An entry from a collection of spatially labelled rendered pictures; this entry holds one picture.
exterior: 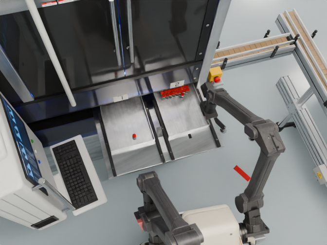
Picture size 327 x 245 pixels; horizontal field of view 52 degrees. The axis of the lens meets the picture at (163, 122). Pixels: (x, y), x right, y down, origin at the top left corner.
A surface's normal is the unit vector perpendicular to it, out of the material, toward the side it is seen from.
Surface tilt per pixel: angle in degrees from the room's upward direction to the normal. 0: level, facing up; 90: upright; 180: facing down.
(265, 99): 0
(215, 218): 42
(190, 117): 0
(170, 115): 0
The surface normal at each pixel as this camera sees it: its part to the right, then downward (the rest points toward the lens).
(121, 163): 0.04, -0.41
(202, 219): -0.09, -0.91
